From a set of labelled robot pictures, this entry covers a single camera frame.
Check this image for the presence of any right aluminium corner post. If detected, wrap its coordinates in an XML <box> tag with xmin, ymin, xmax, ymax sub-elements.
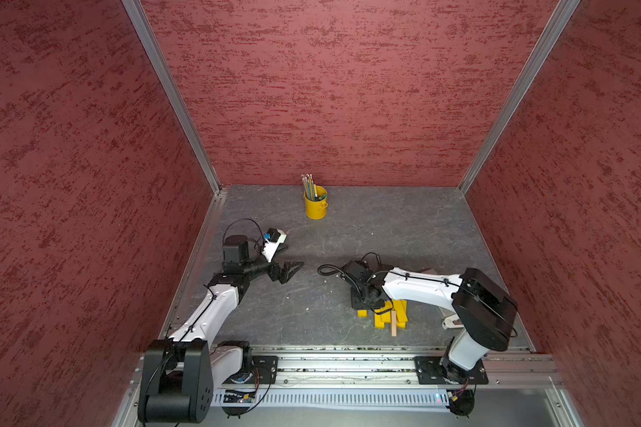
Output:
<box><xmin>459</xmin><ymin>0</ymin><xmax>580</xmax><ymax>195</ymax></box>

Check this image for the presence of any natural wooden block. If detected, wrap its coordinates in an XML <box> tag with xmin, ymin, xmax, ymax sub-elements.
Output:
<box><xmin>390</xmin><ymin>310</ymin><xmax>398</xmax><ymax>337</ymax></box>

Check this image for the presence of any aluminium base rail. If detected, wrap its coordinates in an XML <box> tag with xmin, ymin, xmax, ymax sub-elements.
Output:
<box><xmin>130</xmin><ymin>346</ymin><xmax>564</xmax><ymax>391</ymax></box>

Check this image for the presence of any yellow metal pencil bucket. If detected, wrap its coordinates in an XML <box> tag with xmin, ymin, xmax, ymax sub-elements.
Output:
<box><xmin>304</xmin><ymin>185</ymin><xmax>328</xmax><ymax>220</ymax></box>

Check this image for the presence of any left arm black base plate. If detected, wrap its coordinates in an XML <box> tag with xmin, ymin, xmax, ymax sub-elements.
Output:
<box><xmin>245</xmin><ymin>355</ymin><xmax>279</xmax><ymax>385</ymax></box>

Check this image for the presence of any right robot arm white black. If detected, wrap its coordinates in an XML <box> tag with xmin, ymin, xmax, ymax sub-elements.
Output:
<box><xmin>339</xmin><ymin>261</ymin><xmax>517</xmax><ymax>384</ymax></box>

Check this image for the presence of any white slotted cable duct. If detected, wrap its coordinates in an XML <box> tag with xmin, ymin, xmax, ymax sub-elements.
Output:
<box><xmin>212</xmin><ymin>388</ymin><xmax>450</xmax><ymax>412</ymax></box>

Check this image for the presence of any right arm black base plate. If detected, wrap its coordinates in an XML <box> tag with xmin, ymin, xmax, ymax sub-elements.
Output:
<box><xmin>413</xmin><ymin>356</ymin><xmax>489</xmax><ymax>387</ymax></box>

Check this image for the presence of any aluminium corner post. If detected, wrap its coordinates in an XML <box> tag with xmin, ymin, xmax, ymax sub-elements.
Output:
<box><xmin>122</xmin><ymin>0</ymin><xmax>223</xmax><ymax>197</ymax></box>
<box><xmin>459</xmin><ymin>0</ymin><xmax>580</xmax><ymax>195</ymax></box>

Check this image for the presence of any left aluminium corner post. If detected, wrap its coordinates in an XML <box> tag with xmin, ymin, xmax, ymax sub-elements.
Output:
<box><xmin>122</xmin><ymin>0</ymin><xmax>223</xmax><ymax>197</ymax></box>

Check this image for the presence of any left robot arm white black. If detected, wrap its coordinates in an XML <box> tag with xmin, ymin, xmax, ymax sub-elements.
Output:
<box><xmin>137</xmin><ymin>228</ymin><xmax>303</xmax><ymax>426</ymax></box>

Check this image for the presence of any white small part on table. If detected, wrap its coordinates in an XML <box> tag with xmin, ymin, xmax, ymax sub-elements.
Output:
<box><xmin>442</xmin><ymin>314</ymin><xmax>464</xmax><ymax>329</ymax></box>

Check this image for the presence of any bundle of coloured pencils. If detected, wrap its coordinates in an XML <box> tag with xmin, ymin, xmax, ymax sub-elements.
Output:
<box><xmin>301</xmin><ymin>174</ymin><xmax>317</xmax><ymax>202</ymax></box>

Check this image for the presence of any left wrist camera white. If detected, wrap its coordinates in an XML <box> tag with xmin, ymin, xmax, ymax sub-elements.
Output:
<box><xmin>261</xmin><ymin>228</ymin><xmax>287</xmax><ymax>263</ymax></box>

